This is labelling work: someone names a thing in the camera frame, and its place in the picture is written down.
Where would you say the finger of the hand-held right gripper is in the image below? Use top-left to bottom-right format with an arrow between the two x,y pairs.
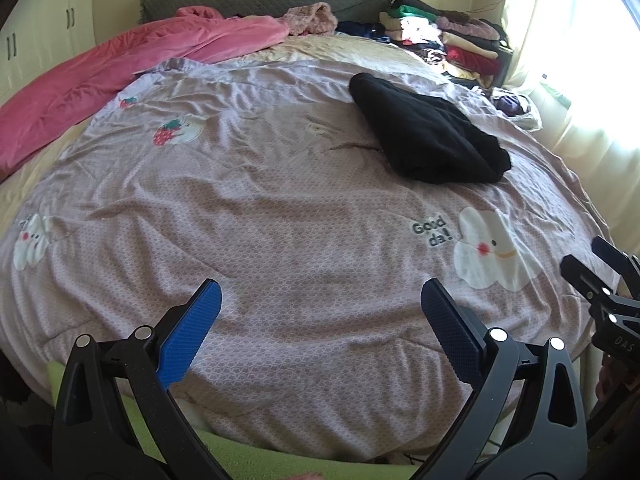
560,255 -> 615,308
591,236 -> 640,283

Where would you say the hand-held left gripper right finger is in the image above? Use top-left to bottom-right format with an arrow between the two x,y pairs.
420,278 -> 588,480

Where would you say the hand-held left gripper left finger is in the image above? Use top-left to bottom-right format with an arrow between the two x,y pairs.
51,278 -> 233,480

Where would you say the black long-sleeved sweater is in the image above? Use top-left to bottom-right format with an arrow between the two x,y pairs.
348,72 -> 512,184

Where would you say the white bag of clothes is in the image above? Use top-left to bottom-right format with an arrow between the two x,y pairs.
490,87 -> 543,131

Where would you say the pile of folded clothes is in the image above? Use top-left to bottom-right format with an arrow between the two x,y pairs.
377,0 -> 511,86

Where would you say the person's right hand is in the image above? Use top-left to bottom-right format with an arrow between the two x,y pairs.
595,355 -> 623,402

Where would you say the pink printed blanket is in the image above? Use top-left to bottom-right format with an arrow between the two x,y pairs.
0,55 -> 616,466

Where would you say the person's green garment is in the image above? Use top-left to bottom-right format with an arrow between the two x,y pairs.
45,360 -> 421,480

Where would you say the cream curtain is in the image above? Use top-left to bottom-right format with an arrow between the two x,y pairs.
500,0 -> 640,256

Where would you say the green packet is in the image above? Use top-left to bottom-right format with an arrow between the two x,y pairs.
542,77 -> 572,109

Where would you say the black side table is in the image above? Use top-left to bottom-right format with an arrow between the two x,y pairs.
494,47 -> 516,86

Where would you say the pink quilt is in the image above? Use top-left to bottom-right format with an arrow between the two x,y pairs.
0,6 -> 291,183

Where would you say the navy garment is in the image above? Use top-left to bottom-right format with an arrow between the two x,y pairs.
335,20 -> 391,43

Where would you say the pink fluffy garment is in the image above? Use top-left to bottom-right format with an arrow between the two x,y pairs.
282,2 -> 340,37

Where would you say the white wardrobe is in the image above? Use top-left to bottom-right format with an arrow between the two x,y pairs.
0,0 -> 146,106

